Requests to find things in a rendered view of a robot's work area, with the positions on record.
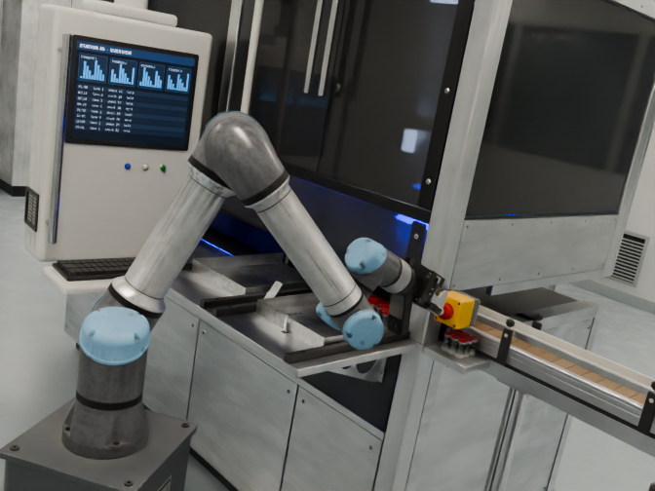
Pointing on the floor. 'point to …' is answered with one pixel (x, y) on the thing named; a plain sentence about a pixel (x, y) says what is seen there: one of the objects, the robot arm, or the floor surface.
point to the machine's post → (444, 231)
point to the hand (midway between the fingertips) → (437, 313)
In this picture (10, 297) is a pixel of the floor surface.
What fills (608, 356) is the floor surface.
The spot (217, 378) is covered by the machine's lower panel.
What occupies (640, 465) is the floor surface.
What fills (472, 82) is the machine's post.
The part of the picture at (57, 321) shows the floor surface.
